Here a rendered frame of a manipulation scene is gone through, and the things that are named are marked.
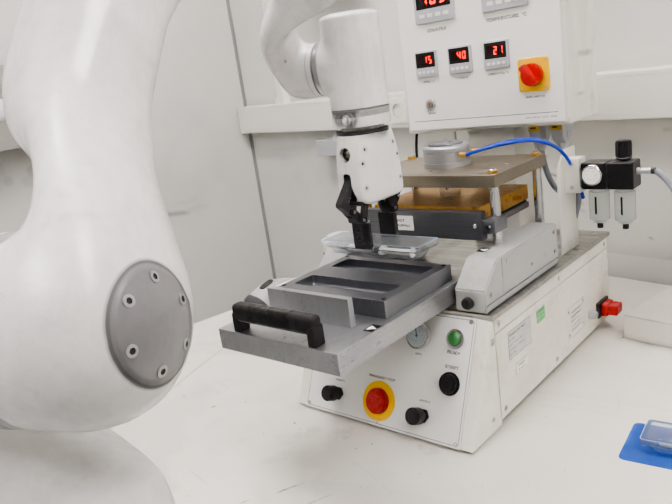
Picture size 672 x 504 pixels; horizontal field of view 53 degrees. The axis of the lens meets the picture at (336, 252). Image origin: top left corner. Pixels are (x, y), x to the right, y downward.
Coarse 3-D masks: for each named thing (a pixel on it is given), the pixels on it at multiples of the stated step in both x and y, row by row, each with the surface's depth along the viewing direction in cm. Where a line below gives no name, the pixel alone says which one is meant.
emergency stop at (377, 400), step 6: (372, 390) 105; (378, 390) 104; (366, 396) 106; (372, 396) 105; (378, 396) 104; (384, 396) 104; (366, 402) 105; (372, 402) 105; (378, 402) 104; (384, 402) 103; (372, 408) 104; (378, 408) 104; (384, 408) 103
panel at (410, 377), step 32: (448, 320) 99; (384, 352) 106; (416, 352) 102; (448, 352) 98; (320, 384) 113; (352, 384) 109; (384, 384) 105; (416, 384) 101; (352, 416) 108; (384, 416) 104; (448, 416) 97
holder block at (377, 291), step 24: (336, 264) 108; (360, 264) 109; (384, 264) 105; (408, 264) 102; (432, 264) 101; (312, 288) 97; (336, 288) 101; (360, 288) 98; (384, 288) 95; (408, 288) 92; (432, 288) 96; (360, 312) 91; (384, 312) 88
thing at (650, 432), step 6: (648, 420) 93; (654, 420) 92; (648, 426) 91; (654, 426) 91; (660, 426) 91; (666, 426) 91; (648, 432) 90; (654, 432) 90; (660, 432) 90; (666, 432) 89; (642, 438) 89; (648, 438) 89; (654, 438) 88; (660, 438) 88; (666, 438) 88
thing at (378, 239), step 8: (344, 232) 109; (352, 232) 109; (328, 240) 106; (336, 240) 105; (344, 240) 104; (352, 240) 104; (376, 240) 101; (384, 240) 101; (392, 240) 100; (400, 240) 99; (408, 240) 99; (416, 240) 98; (424, 240) 98
